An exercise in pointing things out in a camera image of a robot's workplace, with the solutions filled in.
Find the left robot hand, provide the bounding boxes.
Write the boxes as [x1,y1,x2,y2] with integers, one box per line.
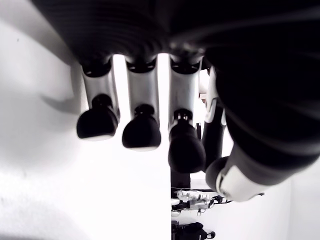
[29,0,320,203]

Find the black floor cabinet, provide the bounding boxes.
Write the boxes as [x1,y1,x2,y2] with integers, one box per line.
[170,172,191,188]

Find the white humanoid robot legs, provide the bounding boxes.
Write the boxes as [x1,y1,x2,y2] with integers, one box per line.
[171,189,228,217]

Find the black equipment pile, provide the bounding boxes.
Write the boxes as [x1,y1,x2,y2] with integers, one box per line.
[171,221,216,240]

